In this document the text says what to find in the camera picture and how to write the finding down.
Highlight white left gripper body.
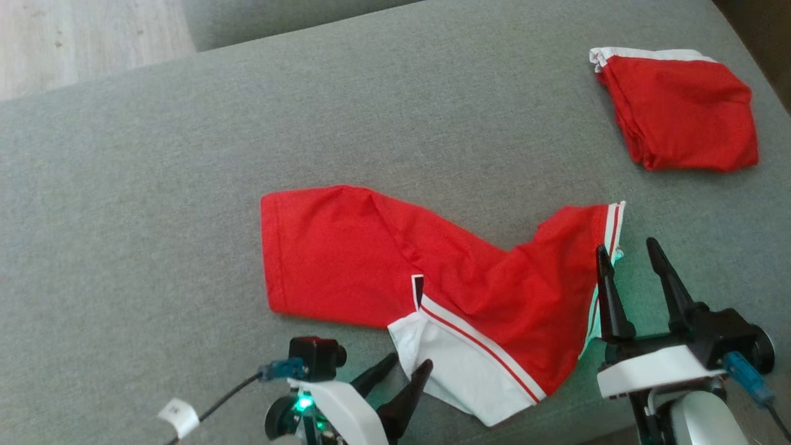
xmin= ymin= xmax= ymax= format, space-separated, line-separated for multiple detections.
xmin=264 ymin=379 xmax=391 ymax=445

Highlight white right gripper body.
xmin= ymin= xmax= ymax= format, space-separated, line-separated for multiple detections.
xmin=596 ymin=334 xmax=727 ymax=445

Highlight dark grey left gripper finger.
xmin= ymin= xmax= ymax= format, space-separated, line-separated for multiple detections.
xmin=349 ymin=352 xmax=400 ymax=398
xmin=376 ymin=359 xmax=434 ymax=442

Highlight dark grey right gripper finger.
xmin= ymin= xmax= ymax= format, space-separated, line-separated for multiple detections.
xmin=596 ymin=245 xmax=637 ymax=344
xmin=646 ymin=237 xmax=709 ymax=335

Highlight red shorts with white trim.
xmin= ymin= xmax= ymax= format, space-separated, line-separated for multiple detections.
xmin=588 ymin=46 xmax=759 ymax=172

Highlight large grey sofa seat cushion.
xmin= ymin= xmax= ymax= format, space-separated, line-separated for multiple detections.
xmin=0 ymin=0 xmax=791 ymax=445

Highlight large yellow sofa cushion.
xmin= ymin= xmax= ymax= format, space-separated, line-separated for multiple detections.
xmin=711 ymin=0 xmax=791 ymax=116

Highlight black left camera cable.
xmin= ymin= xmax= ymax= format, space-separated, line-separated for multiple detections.
xmin=164 ymin=360 xmax=308 ymax=445

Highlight white cable label tag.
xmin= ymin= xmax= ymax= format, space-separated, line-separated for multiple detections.
xmin=157 ymin=398 xmax=200 ymax=440

